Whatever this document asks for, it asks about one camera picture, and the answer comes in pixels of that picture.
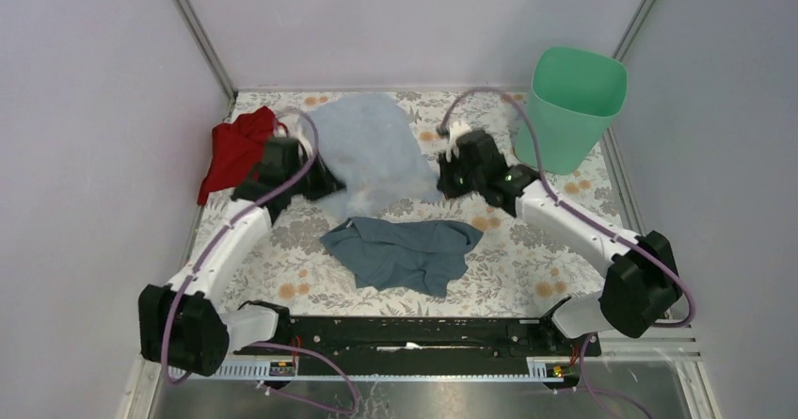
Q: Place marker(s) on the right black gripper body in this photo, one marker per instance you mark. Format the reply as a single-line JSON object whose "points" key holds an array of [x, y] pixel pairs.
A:
{"points": [[458, 180]]}

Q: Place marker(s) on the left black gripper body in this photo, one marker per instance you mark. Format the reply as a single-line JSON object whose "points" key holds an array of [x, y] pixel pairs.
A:
{"points": [[315, 184]]}

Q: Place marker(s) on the light blue plastic trash bag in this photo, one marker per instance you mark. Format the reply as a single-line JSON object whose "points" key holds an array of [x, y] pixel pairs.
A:
{"points": [[366, 142]]}

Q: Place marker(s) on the green plastic trash bin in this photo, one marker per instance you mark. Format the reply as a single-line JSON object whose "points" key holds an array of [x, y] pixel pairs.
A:
{"points": [[574, 97]]}

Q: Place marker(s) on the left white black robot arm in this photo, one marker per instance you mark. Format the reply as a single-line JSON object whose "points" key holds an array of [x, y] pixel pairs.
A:
{"points": [[180, 324]]}

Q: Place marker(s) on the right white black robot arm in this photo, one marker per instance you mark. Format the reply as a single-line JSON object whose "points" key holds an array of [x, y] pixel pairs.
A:
{"points": [[638, 271]]}

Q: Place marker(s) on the red cloth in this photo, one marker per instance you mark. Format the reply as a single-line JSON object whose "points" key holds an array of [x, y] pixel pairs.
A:
{"points": [[236, 147]]}

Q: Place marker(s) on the blue grey cloth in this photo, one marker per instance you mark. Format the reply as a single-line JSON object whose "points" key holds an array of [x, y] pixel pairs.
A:
{"points": [[420, 256]]}

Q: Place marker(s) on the floral patterned table mat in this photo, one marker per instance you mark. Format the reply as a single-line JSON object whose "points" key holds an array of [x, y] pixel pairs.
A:
{"points": [[516, 269]]}

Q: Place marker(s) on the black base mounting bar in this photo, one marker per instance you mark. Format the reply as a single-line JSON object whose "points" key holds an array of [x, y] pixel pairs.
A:
{"points": [[334, 336]]}

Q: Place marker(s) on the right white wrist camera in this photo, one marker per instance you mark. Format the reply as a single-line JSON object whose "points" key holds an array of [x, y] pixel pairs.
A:
{"points": [[453, 132]]}

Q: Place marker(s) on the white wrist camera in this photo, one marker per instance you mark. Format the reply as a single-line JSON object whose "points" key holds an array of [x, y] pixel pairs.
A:
{"points": [[293, 127], [453, 132]]}

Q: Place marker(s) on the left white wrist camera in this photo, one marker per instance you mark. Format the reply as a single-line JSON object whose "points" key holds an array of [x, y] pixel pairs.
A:
{"points": [[293, 127]]}

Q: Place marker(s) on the white slotted cable duct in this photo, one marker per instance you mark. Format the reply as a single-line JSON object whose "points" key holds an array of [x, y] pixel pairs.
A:
{"points": [[402, 366]]}

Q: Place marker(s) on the right aluminium frame post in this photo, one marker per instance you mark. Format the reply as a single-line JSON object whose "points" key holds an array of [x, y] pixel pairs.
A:
{"points": [[632, 30]]}

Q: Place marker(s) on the aluminium frame post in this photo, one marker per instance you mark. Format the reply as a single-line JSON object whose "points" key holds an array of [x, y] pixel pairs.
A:
{"points": [[206, 48], [632, 30]]}

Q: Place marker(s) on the left aluminium frame post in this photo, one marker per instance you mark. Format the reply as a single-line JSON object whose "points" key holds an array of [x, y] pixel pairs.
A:
{"points": [[206, 48]]}

